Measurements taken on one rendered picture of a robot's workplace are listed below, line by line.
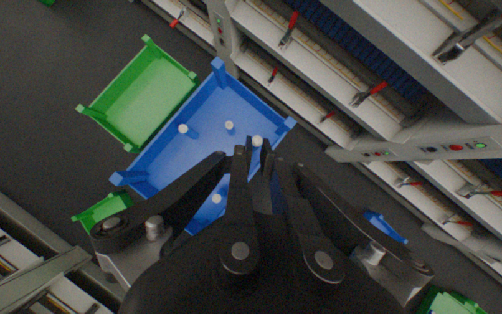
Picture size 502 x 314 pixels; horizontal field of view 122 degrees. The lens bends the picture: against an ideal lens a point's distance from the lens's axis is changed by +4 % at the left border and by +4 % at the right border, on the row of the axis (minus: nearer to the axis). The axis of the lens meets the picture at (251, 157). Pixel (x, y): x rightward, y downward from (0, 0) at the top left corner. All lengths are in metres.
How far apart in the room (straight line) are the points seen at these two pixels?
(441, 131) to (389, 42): 0.24
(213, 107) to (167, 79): 0.29
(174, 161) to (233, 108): 0.19
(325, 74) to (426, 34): 0.21
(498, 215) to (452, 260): 0.66
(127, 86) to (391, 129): 0.85
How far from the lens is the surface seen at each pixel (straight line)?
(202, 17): 0.82
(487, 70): 0.47
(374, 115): 0.57
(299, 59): 0.53
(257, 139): 0.20
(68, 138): 1.14
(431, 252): 1.39
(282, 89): 0.69
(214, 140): 0.36
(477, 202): 0.84
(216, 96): 0.39
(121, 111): 0.67
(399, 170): 0.88
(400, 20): 0.40
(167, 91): 0.62
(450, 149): 0.57
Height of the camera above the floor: 0.75
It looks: 85 degrees down
